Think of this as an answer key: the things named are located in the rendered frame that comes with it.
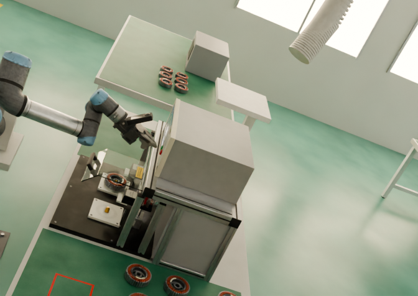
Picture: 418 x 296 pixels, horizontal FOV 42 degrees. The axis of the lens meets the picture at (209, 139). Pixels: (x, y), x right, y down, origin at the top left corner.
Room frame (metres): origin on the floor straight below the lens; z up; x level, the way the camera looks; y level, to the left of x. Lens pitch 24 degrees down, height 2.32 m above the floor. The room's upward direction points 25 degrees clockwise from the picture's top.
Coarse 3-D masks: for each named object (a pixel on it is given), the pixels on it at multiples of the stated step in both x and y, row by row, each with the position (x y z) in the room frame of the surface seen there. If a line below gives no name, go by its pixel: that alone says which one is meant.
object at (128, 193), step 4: (124, 192) 2.17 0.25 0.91; (128, 192) 2.18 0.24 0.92; (132, 192) 2.19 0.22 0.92; (136, 192) 2.21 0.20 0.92; (120, 196) 2.18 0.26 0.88; (124, 196) 2.14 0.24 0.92; (128, 196) 2.15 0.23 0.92; (132, 196) 2.16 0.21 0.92; (136, 196) 2.18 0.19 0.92; (116, 200) 2.14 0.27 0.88; (120, 200) 2.15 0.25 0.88; (124, 200) 2.14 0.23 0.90; (128, 200) 2.14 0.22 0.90; (132, 200) 2.15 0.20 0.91; (148, 200) 2.22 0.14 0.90; (124, 204) 2.15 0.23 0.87; (128, 204) 2.14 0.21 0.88; (132, 204) 2.15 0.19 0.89; (148, 204) 2.19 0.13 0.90; (140, 208) 2.15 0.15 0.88; (144, 208) 2.16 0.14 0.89; (148, 208) 2.16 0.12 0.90; (140, 212) 2.16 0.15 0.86
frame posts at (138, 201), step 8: (144, 152) 2.59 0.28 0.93; (144, 160) 2.59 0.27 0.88; (136, 200) 1.98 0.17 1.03; (136, 208) 1.99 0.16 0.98; (160, 208) 2.01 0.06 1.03; (128, 216) 1.98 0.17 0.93; (152, 216) 2.02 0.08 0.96; (160, 216) 2.00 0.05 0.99; (128, 224) 1.99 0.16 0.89; (152, 224) 2.00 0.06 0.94; (128, 232) 1.98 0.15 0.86; (152, 232) 2.00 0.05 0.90; (120, 240) 1.98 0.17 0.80; (144, 240) 2.00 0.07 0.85; (144, 248) 2.00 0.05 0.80
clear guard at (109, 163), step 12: (108, 156) 2.15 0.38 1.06; (120, 156) 2.20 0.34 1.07; (96, 168) 2.04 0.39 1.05; (108, 168) 2.06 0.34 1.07; (120, 168) 2.10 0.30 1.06; (132, 168) 2.15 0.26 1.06; (144, 168) 2.19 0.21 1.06; (84, 180) 1.97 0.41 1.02; (120, 180) 2.01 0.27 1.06; (132, 180) 2.05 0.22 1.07; (144, 180) 2.09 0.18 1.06
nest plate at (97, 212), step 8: (96, 200) 2.21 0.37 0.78; (96, 208) 2.15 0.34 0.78; (104, 208) 2.18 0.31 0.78; (112, 208) 2.20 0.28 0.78; (120, 208) 2.23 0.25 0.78; (88, 216) 2.08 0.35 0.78; (96, 216) 2.09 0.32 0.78; (104, 216) 2.12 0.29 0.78; (112, 216) 2.14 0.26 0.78; (120, 216) 2.17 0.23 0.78; (112, 224) 2.10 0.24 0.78
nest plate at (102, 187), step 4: (100, 180) 2.39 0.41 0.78; (100, 184) 2.35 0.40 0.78; (104, 184) 2.37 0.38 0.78; (100, 188) 2.32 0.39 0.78; (104, 188) 2.33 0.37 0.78; (108, 188) 2.35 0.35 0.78; (128, 188) 2.42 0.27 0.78; (108, 192) 2.32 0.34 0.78; (112, 192) 2.33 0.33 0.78; (116, 192) 2.35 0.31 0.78; (120, 192) 2.36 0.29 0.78; (116, 196) 2.33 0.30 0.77
